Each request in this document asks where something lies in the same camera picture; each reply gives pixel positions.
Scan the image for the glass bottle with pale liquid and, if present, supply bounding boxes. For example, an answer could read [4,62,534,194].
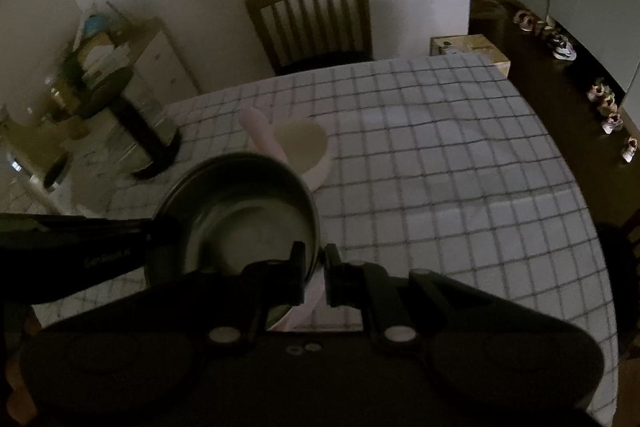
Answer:
[0,117,71,215]

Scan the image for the cardboard box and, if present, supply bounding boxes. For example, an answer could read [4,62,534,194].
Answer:
[431,34,512,78]

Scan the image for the pink mouse-shaped plate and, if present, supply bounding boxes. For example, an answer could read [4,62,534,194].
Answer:
[238,107,288,165]

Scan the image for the white round plate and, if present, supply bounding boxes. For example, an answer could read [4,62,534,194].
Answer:
[267,279,363,334]

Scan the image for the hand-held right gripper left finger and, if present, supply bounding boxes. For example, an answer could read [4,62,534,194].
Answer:
[145,241,307,348]

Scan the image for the white bowl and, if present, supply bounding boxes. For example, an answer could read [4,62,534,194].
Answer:
[267,117,331,194]

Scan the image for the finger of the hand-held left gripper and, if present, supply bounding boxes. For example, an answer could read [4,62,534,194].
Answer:
[142,218,182,254]
[0,213,152,233]

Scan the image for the row of shoes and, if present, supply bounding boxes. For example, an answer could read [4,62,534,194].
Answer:
[514,8,640,164]

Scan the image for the metal bowl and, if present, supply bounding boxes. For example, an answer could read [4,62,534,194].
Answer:
[145,152,321,333]

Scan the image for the white drawer cabinet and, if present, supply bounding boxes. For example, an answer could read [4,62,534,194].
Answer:
[75,17,201,108]

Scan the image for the white checkered tablecloth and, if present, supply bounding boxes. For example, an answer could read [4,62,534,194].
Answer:
[0,54,621,427]

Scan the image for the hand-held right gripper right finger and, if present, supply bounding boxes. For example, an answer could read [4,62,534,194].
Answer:
[324,243,501,352]

